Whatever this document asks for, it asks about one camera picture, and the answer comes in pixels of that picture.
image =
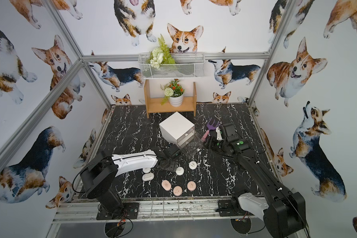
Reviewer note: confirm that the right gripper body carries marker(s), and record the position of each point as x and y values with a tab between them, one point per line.
215	141

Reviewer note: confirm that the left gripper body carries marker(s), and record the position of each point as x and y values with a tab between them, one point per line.
169	157

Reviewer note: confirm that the pink earphone case oval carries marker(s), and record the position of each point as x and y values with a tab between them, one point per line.
166	185

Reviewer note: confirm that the white mini drawer cabinet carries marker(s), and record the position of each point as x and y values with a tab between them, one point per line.
177	129

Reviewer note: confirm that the pink earphone case bottom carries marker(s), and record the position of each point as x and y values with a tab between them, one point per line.
177	191

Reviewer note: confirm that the pink earphone case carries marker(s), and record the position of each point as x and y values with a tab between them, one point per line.
177	191
191	185

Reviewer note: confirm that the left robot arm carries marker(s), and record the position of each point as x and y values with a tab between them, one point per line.
97	177

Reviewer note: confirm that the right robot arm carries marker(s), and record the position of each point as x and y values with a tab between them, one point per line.
282	211

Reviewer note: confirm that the white earphone case middle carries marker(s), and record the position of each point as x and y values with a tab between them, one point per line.
180	171

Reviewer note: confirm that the white earphone case right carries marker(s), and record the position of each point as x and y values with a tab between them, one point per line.
192	165

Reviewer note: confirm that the white earphone case oval left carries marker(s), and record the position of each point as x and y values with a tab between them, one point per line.
148	177

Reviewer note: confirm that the purple pink toy rake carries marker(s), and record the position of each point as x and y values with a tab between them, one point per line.
212	124

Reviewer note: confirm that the white potted plant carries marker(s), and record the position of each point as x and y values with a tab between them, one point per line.
173	93

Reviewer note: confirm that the green white artificial flowers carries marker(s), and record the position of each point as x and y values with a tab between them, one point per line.
160	55

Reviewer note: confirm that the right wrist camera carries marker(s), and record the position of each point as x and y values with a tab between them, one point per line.
227	132

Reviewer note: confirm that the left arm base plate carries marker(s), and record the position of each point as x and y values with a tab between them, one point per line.
129	210

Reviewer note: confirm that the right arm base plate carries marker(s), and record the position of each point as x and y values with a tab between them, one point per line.
238	208

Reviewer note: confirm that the white wire basket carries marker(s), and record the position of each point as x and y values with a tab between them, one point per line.
180	66

